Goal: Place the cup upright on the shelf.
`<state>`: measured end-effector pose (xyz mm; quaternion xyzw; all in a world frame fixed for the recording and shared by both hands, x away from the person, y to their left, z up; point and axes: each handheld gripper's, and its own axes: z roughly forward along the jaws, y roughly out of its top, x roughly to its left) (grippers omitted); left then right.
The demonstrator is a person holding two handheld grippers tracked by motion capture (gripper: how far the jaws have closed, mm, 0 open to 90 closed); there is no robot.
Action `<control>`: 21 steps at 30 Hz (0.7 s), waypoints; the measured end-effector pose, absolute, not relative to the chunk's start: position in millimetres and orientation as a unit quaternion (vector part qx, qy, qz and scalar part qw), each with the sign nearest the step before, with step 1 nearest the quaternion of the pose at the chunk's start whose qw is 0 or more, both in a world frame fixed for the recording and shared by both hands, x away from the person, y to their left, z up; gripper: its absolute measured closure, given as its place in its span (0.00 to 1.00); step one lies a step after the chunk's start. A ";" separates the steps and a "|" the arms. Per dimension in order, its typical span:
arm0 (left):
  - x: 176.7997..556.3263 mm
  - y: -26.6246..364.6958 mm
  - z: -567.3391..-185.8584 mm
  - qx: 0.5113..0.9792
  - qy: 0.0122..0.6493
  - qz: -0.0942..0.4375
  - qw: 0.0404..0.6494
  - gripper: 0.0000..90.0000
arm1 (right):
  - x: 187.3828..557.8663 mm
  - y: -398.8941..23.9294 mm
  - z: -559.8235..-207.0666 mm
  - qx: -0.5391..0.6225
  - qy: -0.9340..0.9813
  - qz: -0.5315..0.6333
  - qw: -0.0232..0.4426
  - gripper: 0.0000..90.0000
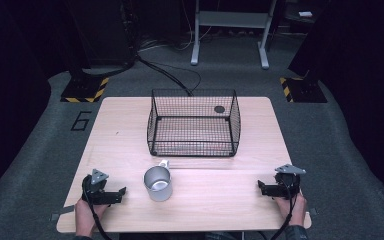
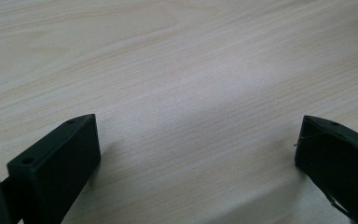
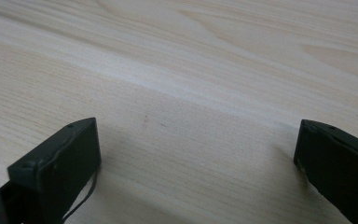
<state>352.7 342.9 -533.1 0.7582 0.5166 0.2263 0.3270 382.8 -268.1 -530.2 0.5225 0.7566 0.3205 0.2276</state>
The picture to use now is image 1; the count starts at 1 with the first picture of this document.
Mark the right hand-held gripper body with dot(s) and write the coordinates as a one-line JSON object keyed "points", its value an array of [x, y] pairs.
{"points": [[288, 181]]}

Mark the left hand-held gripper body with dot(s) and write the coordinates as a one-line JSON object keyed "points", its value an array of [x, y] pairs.
{"points": [[95, 186]]}

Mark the person's right hand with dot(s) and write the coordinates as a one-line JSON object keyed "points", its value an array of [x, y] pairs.
{"points": [[295, 208]]}

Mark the person's left hand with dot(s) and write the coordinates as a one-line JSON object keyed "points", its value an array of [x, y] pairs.
{"points": [[86, 213]]}

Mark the silver metal cup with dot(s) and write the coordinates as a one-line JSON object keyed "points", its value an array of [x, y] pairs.
{"points": [[158, 186]]}

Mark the black round table grommet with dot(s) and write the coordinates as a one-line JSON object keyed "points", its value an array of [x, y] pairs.
{"points": [[219, 109]]}

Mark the black equipment column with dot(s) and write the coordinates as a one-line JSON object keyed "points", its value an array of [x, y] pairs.
{"points": [[103, 33]]}

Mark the white metal stand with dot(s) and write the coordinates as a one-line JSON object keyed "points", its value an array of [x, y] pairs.
{"points": [[230, 20]]}

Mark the small white box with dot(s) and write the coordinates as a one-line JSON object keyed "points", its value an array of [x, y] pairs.
{"points": [[305, 14]]}

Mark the grey table edge bracket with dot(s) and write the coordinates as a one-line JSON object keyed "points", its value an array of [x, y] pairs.
{"points": [[312, 212], [63, 212]]}

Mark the black yellow striped base plate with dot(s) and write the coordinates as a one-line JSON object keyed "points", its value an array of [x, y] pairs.
{"points": [[301, 90], [86, 90]]}

